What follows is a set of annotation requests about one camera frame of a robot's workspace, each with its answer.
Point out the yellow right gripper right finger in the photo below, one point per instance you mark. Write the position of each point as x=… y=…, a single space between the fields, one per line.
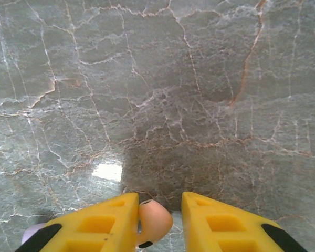
x=225 y=231

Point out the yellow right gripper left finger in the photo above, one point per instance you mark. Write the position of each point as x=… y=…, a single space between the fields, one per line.
x=94 y=228

